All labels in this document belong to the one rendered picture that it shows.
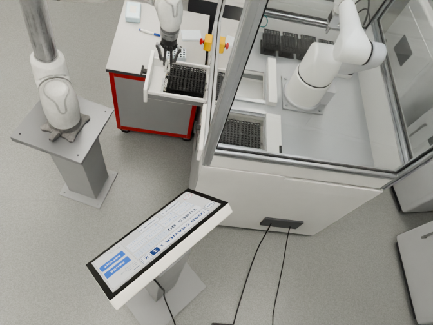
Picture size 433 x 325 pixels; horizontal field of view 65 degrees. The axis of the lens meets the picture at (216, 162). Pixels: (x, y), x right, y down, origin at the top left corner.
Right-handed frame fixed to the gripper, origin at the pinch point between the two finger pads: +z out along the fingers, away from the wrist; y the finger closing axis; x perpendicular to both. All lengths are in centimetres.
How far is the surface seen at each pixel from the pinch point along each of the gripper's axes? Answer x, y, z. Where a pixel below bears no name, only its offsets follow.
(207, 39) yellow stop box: 34.0, 20.0, 9.1
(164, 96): -10.3, 0.3, 12.8
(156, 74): 7.3, -6.4, 16.6
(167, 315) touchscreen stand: -113, 19, 97
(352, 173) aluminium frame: -52, 94, -6
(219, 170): -52, 33, 9
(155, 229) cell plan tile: -89, 7, -6
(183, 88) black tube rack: -5.0, 9.7, 10.2
